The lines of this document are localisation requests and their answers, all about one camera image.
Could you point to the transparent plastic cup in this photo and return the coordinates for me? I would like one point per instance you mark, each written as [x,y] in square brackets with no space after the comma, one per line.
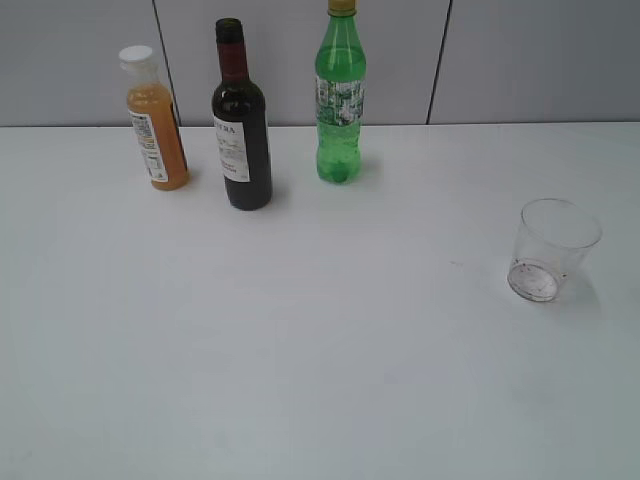
[553,238]

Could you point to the orange juice bottle white cap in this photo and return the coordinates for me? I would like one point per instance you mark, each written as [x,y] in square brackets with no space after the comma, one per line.
[151,112]

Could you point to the green soda bottle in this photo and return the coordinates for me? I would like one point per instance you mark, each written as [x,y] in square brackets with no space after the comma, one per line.
[340,67]

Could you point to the dark red wine bottle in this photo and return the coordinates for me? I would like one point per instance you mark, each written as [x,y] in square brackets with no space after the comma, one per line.
[239,113]

